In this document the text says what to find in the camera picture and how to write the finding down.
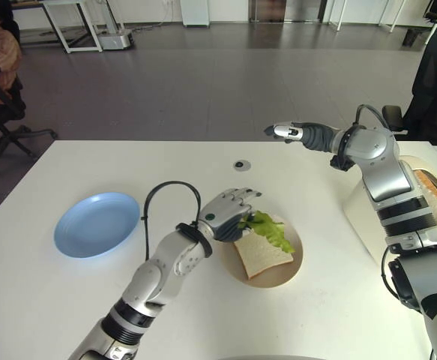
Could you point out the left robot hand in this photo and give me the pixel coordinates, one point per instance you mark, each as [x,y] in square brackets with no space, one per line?
[223,212]

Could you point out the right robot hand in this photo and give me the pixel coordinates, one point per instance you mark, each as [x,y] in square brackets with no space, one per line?
[315,137]

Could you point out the green lettuce leaf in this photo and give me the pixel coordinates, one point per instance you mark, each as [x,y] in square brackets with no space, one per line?
[272,228]

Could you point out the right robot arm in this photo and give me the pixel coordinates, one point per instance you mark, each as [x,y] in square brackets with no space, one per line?
[387,180]

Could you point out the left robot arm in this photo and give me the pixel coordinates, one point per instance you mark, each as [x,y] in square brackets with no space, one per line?
[154,273]

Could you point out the beige plate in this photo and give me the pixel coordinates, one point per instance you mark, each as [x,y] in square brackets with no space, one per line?
[291,270]

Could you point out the black office chair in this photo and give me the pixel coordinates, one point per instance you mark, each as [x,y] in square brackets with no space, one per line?
[435,93]
[12,139]

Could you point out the blue plate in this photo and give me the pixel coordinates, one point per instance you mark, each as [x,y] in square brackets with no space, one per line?
[96,225]

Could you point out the white cabinet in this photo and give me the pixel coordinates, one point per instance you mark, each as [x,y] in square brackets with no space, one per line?
[195,13]

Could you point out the white wheeled stand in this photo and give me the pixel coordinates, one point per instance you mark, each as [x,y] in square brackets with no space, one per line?
[115,40]

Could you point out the person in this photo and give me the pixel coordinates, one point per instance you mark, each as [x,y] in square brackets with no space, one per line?
[0,56]

